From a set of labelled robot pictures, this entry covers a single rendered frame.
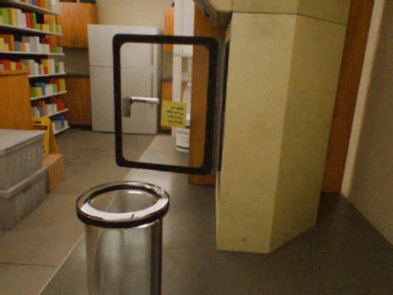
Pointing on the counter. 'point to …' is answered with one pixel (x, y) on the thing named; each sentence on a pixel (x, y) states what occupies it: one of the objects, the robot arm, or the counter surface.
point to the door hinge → (218, 105)
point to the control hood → (224, 9)
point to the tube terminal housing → (277, 118)
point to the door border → (206, 95)
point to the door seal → (209, 100)
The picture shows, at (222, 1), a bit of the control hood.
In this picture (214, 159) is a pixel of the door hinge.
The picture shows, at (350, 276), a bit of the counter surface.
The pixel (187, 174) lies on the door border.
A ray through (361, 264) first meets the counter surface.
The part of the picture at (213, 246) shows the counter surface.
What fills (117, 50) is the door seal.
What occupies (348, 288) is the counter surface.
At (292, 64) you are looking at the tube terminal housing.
